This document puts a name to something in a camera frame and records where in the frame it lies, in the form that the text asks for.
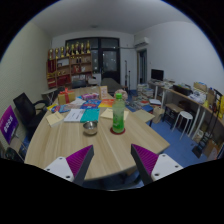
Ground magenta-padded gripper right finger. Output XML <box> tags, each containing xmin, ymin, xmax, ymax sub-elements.
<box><xmin>130</xmin><ymin>143</ymin><xmax>184</xmax><ymax>186</ymax></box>

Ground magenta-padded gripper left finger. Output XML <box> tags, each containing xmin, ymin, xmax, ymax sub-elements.
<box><xmin>43</xmin><ymin>144</ymin><xmax>95</xmax><ymax>187</ymax></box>

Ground green drink bottle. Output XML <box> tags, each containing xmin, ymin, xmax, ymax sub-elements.
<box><xmin>111</xmin><ymin>92</ymin><xmax>126</xmax><ymax>134</ymax></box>

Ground small metal cup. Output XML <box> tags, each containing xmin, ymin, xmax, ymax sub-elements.
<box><xmin>82</xmin><ymin>120</ymin><xmax>99</xmax><ymax>136</ymax></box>

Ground cream notebook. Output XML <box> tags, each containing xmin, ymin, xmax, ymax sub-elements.
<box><xmin>45</xmin><ymin>111</ymin><xmax>65</xmax><ymax>128</ymax></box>

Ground black bag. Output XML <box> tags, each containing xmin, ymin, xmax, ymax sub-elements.
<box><xmin>3</xmin><ymin>146</ymin><xmax>26</xmax><ymax>164</ymax></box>

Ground white booklet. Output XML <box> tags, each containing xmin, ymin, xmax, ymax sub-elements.
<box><xmin>63</xmin><ymin>108</ymin><xmax>86</xmax><ymax>123</ymax></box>

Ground small light wooden table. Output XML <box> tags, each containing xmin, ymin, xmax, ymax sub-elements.
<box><xmin>133</xmin><ymin>109</ymin><xmax>156</xmax><ymax>128</ymax></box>

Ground white round stool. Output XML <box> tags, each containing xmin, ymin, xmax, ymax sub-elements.
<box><xmin>172</xmin><ymin>110</ymin><xmax>194</xmax><ymax>140</ymax></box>

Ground teal book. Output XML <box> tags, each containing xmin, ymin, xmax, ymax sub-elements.
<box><xmin>79</xmin><ymin>108</ymin><xmax>101</xmax><ymax>123</ymax></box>

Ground dark wooden stool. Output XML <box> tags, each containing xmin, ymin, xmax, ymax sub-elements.
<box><xmin>163</xmin><ymin>102</ymin><xmax>185</xmax><ymax>129</ymax></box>

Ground white paper sheet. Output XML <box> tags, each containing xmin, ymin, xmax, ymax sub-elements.
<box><xmin>70</xmin><ymin>98</ymin><xmax>87</xmax><ymax>108</ymax></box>

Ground purple sign board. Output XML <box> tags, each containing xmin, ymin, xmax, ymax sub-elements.
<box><xmin>0</xmin><ymin>105</ymin><xmax>20</xmax><ymax>145</ymax></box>

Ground blue book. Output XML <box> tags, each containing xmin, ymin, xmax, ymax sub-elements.
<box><xmin>79</xmin><ymin>99</ymin><xmax>102</xmax><ymax>110</ymax></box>

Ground black office chair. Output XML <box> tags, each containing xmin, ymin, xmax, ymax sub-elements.
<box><xmin>12</xmin><ymin>92</ymin><xmax>51</xmax><ymax>131</ymax></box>

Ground orange gift box red ribbon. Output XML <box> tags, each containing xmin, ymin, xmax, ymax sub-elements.
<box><xmin>57</xmin><ymin>87</ymin><xmax>77</xmax><ymax>106</ymax></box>

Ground long white side desk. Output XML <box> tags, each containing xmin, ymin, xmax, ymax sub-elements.
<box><xmin>148</xmin><ymin>79</ymin><xmax>224</xmax><ymax>148</ymax></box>

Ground pink package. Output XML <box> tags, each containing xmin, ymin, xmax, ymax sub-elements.
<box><xmin>81</xmin><ymin>93</ymin><xmax>100</xmax><ymax>101</ymax></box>

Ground pile of books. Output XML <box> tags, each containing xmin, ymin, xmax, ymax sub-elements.
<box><xmin>136</xmin><ymin>83</ymin><xmax>154</xmax><ymax>106</ymax></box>

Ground small white round table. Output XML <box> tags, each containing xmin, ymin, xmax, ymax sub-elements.
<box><xmin>41</xmin><ymin>87</ymin><xmax>58</xmax><ymax>104</ymax></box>

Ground orange yellow book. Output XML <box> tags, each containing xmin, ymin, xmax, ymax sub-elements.
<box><xmin>98</xmin><ymin>98</ymin><xmax>116</xmax><ymax>109</ymax></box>

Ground pink flowers in white pot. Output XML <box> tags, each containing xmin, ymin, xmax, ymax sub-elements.
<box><xmin>114</xmin><ymin>89</ymin><xmax>129</xmax><ymax>103</ymax></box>

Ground beige standing card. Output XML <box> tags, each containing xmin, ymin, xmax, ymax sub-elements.
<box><xmin>99</xmin><ymin>85</ymin><xmax>109</xmax><ymax>99</ymax></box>

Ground black computer monitor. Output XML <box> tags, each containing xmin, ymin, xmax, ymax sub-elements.
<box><xmin>150</xmin><ymin>68</ymin><xmax>165</xmax><ymax>82</ymax></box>

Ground wooden shelf unit with trophies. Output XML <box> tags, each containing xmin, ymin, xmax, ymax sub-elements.
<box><xmin>45</xmin><ymin>40</ymin><xmax>94</xmax><ymax>89</ymax></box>

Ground dark glass door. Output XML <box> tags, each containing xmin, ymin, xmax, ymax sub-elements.
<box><xmin>65</xmin><ymin>37</ymin><xmax>122</xmax><ymax>84</ymax></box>

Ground white air conditioner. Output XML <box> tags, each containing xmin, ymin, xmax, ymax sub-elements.
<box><xmin>133</xmin><ymin>36</ymin><xmax>150</xmax><ymax>49</ymax></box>

